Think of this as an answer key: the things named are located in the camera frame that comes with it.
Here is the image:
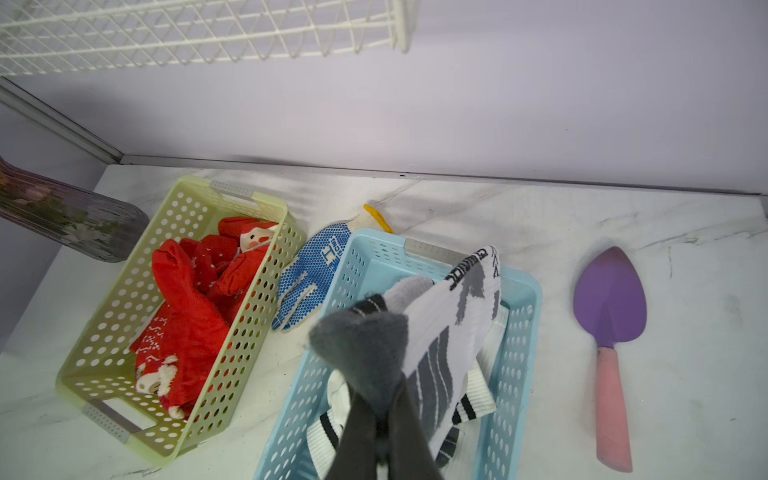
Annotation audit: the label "white sock black stripes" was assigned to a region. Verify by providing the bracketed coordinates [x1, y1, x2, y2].
[307, 365, 496, 479]

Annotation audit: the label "red bear snowflake sock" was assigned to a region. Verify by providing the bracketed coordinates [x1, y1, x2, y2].
[130, 302, 178, 396]

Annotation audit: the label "green plastic basket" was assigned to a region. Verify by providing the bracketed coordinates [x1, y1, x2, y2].
[56, 175, 307, 467]

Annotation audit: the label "white wire wall basket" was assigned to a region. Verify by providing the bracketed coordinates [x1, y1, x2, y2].
[1, 0, 420, 77]

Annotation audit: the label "purple trowel pink handle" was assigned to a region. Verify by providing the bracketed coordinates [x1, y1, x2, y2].
[573, 246, 647, 473]

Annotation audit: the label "blue plastic basket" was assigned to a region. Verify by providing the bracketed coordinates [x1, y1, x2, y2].
[255, 229, 542, 479]

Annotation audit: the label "small red santa sock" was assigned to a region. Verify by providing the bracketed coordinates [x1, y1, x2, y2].
[152, 239, 228, 419]

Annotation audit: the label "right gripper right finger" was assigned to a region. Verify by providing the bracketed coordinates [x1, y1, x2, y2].
[387, 386, 442, 480]

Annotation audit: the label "blue dotted work glove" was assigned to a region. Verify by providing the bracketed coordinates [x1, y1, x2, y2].
[271, 205, 393, 331]

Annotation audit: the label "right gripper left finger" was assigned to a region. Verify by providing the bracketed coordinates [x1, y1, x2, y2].
[325, 393, 377, 480]

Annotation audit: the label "dark glass vase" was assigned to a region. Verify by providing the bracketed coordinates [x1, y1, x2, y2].
[1, 161, 149, 263]

